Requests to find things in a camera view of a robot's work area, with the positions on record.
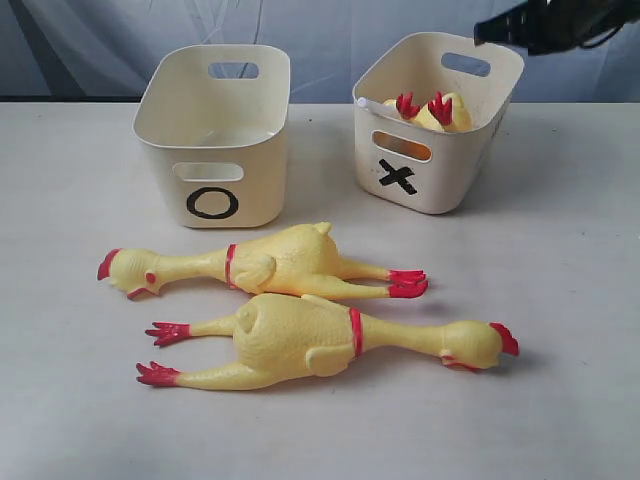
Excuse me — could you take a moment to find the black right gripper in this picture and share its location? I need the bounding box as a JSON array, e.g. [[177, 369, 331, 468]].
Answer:
[[473, 0, 639, 55]]

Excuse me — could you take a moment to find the yellow rubber chicken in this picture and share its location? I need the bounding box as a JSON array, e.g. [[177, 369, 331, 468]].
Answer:
[[372, 91, 473, 162], [97, 222, 428, 300], [136, 294, 520, 391]]

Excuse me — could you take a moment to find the cream bin marked X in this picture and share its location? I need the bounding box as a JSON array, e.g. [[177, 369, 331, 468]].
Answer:
[[352, 32, 524, 214]]

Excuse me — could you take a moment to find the yellow rubber chicken front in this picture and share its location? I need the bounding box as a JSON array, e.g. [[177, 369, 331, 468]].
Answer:
[[136, 294, 520, 391]]

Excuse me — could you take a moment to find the cream bin marked O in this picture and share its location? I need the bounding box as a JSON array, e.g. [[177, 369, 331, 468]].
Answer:
[[133, 44, 290, 228]]

